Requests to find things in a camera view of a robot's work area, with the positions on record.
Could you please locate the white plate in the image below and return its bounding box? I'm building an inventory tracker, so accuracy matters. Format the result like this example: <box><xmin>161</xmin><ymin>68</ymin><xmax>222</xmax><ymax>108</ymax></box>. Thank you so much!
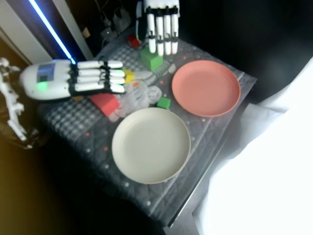
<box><xmin>112</xmin><ymin>107</ymin><xmax>191</xmax><ymax>185</ymax></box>

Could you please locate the white power strip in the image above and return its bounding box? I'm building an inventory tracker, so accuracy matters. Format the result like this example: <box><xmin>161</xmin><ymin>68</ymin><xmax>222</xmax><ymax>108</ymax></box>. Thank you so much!
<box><xmin>100</xmin><ymin>6</ymin><xmax>132</xmax><ymax>41</ymax></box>

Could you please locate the large green cube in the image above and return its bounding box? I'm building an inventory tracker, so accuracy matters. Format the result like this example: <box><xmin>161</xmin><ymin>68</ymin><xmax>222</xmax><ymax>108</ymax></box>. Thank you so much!
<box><xmin>140</xmin><ymin>47</ymin><xmax>164</xmax><ymax>71</ymax></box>

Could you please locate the pink plate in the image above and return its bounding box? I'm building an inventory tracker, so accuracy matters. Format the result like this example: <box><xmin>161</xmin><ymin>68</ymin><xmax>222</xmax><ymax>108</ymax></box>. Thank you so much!
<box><xmin>171</xmin><ymin>60</ymin><xmax>242</xmax><ymax>118</ymax></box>

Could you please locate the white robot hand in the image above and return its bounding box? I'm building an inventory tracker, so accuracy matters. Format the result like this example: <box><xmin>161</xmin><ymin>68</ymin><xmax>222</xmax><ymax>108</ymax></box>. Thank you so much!
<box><xmin>135</xmin><ymin>0</ymin><xmax>181</xmax><ymax>56</ymax></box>
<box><xmin>19</xmin><ymin>59</ymin><xmax>127</xmax><ymax>100</ymax></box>

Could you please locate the blue light strip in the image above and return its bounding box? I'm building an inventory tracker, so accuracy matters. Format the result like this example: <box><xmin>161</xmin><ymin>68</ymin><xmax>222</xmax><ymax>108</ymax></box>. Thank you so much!
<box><xmin>28</xmin><ymin>0</ymin><xmax>77</xmax><ymax>65</ymax></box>

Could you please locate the small red block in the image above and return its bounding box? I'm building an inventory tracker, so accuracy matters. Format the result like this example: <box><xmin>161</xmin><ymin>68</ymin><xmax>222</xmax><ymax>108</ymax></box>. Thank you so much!
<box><xmin>127</xmin><ymin>34</ymin><xmax>140</xmax><ymax>47</ymax></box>

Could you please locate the small green number cube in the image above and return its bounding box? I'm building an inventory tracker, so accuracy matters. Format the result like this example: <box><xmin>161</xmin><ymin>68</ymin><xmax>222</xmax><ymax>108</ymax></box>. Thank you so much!
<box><xmin>156</xmin><ymin>96</ymin><xmax>171</xmax><ymax>110</ymax></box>

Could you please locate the grey quilt with bear print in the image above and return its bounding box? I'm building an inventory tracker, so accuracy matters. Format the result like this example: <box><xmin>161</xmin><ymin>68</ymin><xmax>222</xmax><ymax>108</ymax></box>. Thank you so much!
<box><xmin>36</xmin><ymin>26</ymin><xmax>258</xmax><ymax>221</ymax></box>

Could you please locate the yellow block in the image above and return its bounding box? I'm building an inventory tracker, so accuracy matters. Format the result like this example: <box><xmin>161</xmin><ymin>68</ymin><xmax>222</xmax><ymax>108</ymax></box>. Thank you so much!
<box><xmin>123</xmin><ymin>69</ymin><xmax>136</xmax><ymax>84</ymax></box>

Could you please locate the white cloth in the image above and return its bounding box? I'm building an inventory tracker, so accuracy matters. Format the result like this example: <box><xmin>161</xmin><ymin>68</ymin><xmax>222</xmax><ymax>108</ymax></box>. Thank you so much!
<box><xmin>193</xmin><ymin>56</ymin><xmax>313</xmax><ymax>235</ymax></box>

